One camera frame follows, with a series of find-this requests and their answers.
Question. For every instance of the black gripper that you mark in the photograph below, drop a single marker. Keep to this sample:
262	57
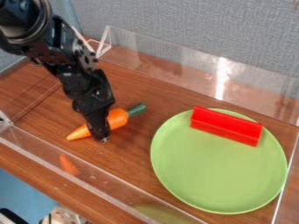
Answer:
91	93

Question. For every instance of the orange toy carrot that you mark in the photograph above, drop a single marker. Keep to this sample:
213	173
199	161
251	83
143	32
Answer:
118	119

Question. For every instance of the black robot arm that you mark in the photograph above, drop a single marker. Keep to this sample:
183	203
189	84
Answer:
33	32

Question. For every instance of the red rectangular block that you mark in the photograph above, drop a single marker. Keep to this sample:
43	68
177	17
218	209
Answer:
227	126

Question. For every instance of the green round plate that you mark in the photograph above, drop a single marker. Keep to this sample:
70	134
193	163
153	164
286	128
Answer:
215	174

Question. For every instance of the clear acrylic enclosure wall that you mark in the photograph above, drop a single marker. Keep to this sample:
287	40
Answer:
105	180

